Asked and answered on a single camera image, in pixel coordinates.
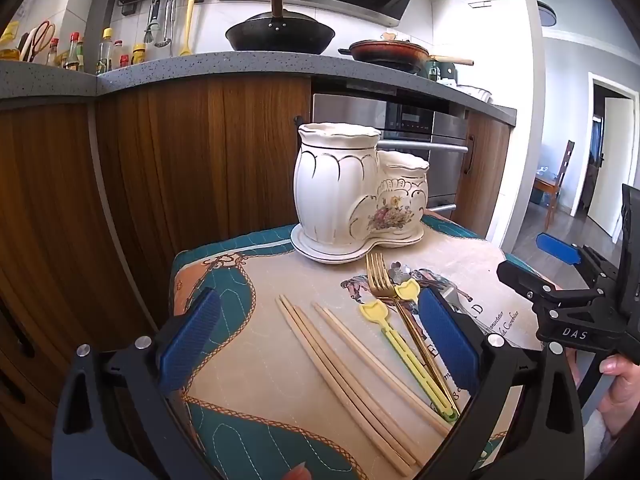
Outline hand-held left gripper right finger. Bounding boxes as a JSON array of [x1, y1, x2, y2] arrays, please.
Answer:
[[417, 287, 598, 480]]

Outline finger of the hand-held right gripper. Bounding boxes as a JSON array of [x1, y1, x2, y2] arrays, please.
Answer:
[[496, 259, 598, 310], [536, 231, 623, 292]]

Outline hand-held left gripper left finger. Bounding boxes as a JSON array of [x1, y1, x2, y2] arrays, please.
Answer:
[[50, 287, 223, 480]]

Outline yellow cat-handled cutlery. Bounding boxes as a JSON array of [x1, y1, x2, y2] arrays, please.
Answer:
[[392, 279, 422, 312], [358, 298, 461, 423]]

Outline wooden chopstick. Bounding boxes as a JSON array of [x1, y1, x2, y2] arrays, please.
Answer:
[[324, 307, 452, 437], [281, 295, 420, 466], [312, 302, 428, 457], [275, 298, 410, 478]]

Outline gold fork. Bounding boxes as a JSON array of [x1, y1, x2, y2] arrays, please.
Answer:
[[366, 251, 461, 411]]

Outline white ceramic cutlery holder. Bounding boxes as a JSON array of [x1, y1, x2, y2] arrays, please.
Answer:
[[294, 122, 431, 245]]

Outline person's right hand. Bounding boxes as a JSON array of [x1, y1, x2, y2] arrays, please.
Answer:
[[597, 354, 640, 438]]

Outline wooden chair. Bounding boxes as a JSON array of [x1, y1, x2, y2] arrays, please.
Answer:
[[531, 140, 576, 231]]

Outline white door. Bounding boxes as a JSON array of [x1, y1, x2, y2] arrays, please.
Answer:
[[586, 96, 637, 239]]

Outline wooden base cabinet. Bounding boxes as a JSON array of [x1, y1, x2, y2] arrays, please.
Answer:
[[0, 76, 314, 480], [451, 110, 512, 240]]

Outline white dish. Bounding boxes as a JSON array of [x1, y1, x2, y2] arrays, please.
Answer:
[[456, 84, 494, 105]]

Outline stainless steel oven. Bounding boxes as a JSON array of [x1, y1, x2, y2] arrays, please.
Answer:
[[310, 91, 471, 222]]

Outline round ceiling lamp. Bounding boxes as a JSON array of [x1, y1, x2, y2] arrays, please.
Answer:
[[536, 0, 559, 29]]

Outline brown frying pan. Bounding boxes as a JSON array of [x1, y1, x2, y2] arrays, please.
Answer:
[[338, 38, 475, 74]]

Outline grey speckled countertop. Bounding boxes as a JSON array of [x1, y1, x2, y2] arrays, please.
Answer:
[[0, 51, 517, 127]]

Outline clear yellow-capped bottle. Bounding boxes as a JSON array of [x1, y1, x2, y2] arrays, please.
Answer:
[[96, 27, 114, 74]]

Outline dark soy sauce bottle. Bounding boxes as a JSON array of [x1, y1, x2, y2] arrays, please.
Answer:
[[66, 32, 85, 72]]

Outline yellow spatula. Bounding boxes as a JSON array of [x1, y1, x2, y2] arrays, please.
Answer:
[[178, 0, 196, 57]]

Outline metal ladle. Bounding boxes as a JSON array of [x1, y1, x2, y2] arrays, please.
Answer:
[[154, 0, 177, 49]]

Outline hanging metal kitchen tool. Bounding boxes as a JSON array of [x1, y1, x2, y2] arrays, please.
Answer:
[[143, 0, 161, 45]]

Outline black wok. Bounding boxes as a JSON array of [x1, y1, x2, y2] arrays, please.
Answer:
[[225, 0, 337, 55]]

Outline large yellow jar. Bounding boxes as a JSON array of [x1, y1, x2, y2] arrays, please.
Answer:
[[0, 21, 22, 62]]

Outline red-handled scissors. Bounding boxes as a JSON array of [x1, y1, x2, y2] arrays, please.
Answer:
[[20, 20, 57, 62]]

